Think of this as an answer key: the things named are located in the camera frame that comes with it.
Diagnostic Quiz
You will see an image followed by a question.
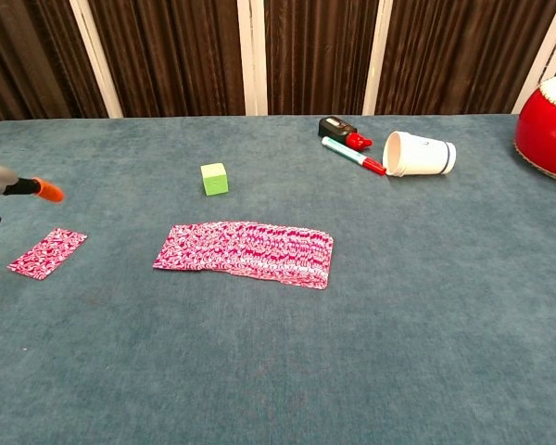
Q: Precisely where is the white frame bar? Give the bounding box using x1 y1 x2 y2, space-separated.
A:
512 0 556 115
236 0 270 116
361 0 395 116
69 0 124 119

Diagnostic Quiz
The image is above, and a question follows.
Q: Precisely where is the small red clip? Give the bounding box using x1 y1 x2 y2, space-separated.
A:
345 132 373 151

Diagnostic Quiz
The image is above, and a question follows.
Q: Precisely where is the large pink knitted cloth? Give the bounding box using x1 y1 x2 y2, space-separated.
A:
152 220 335 291

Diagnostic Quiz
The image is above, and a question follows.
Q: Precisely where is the white marker red cap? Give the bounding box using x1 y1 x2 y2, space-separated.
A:
321 135 387 177

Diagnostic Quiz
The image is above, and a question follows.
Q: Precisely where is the red drum white skin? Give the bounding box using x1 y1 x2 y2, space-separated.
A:
513 70 556 188

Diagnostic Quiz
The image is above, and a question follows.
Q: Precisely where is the green cube block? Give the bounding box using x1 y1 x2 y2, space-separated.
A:
199 162 230 197

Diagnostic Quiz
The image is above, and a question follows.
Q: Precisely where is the blue table mat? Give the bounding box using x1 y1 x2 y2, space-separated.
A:
0 113 556 445

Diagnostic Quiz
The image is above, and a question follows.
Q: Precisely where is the white paper cup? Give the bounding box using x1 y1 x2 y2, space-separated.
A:
382 130 458 178

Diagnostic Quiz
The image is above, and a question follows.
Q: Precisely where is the brown curtain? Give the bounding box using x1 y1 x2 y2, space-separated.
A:
0 0 556 127

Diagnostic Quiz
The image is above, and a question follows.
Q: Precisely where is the small black device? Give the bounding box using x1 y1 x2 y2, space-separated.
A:
318 116 358 142

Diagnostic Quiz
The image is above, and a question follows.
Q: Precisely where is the left robot hand orange fingertip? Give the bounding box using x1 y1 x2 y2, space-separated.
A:
0 156 65 240

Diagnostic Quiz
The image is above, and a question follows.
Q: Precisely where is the small pink cloth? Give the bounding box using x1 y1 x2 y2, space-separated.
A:
6 226 88 281

